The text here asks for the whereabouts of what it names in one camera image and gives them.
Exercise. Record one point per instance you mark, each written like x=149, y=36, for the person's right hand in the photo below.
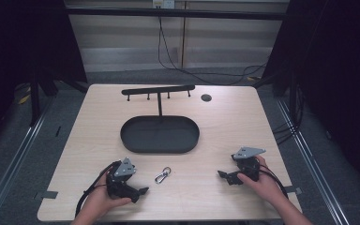
x=264, y=186

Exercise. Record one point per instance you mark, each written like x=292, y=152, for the person's left hand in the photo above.
x=98, y=201

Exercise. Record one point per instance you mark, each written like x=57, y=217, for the aluminium floor rail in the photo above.
x=9, y=175
x=315, y=175

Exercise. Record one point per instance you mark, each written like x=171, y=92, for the grey tape strip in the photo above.
x=293, y=190
x=47, y=195

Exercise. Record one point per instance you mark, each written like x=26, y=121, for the black horizontal frame bar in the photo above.
x=175, y=13

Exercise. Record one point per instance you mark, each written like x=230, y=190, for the white wall power outlet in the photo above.
x=164, y=3

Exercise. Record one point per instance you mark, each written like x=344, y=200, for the black key rack with tray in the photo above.
x=159, y=135

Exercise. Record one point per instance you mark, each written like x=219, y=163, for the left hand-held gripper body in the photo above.
x=118, y=187

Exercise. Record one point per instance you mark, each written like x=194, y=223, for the black curtain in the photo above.
x=18, y=47
x=337, y=78

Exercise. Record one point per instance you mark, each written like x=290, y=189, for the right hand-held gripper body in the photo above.
x=248, y=167

